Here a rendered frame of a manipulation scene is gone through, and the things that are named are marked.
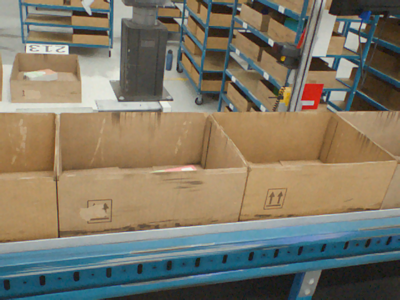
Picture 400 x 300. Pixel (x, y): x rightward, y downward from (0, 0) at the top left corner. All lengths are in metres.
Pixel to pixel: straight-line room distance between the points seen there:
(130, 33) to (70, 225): 1.15
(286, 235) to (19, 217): 0.56
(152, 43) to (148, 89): 0.21
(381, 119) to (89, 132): 0.89
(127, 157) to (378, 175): 0.64
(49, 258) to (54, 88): 1.11
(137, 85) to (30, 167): 0.92
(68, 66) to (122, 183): 1.45
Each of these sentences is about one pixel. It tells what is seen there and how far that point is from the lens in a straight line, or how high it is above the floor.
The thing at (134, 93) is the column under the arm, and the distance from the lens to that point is 1.96.
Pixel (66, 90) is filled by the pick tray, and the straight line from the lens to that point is 1.87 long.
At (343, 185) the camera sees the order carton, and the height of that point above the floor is 0.99.
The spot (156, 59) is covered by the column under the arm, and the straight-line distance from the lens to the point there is 1.93.
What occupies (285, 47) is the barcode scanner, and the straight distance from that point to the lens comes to 1.86.
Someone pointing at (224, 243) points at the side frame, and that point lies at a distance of 0.90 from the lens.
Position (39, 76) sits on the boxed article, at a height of 0.79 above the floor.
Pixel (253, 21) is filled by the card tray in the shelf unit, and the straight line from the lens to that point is 2.92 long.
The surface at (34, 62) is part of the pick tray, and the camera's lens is 2.23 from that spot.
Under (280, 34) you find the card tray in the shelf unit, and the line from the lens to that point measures 2.57.
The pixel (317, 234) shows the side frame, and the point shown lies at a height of 0.91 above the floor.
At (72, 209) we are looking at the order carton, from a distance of 0.86.
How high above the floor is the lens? 1.49
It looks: 28 degrees down
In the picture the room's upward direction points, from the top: 8 degrees clockwise
